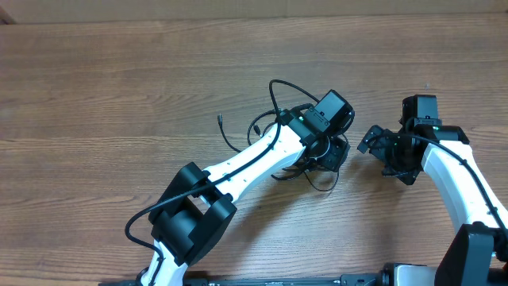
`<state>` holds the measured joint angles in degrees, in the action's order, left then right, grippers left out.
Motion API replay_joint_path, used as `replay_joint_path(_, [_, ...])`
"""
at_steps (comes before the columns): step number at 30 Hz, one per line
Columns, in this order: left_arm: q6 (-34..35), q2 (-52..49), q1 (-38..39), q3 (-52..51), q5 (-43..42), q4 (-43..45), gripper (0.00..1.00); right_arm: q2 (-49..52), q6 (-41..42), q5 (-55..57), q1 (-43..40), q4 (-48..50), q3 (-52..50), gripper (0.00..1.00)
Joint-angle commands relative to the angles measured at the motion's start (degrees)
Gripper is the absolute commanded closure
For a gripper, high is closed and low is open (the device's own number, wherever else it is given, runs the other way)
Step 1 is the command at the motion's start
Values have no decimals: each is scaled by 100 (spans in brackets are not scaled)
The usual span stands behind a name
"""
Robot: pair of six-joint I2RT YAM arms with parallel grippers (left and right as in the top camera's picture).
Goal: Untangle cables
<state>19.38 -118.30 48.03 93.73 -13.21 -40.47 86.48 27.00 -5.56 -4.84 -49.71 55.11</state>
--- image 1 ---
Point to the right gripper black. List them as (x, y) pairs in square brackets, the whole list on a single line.
[(408, 173)]

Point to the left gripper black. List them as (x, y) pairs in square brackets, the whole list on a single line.
[(334, 159)]

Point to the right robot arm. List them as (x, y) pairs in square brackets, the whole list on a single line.
[(444, 154)]

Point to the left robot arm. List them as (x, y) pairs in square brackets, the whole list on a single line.
[(199, 204)]

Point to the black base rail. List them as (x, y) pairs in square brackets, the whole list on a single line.
[(274, 280)]

